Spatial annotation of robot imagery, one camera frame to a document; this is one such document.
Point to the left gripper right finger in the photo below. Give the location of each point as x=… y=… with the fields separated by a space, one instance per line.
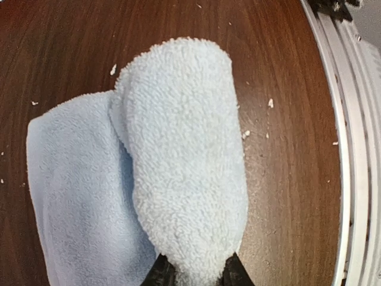
x=234 y=273

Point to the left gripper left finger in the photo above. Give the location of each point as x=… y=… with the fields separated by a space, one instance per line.
x=162 y=273

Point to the light blue towel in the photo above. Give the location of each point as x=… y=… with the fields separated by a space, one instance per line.
x=153 y=166

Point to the front aluminium rail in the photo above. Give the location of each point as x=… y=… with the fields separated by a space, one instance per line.
x=352 y=67

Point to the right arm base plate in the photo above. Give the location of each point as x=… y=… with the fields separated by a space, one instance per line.
x=337 y=9

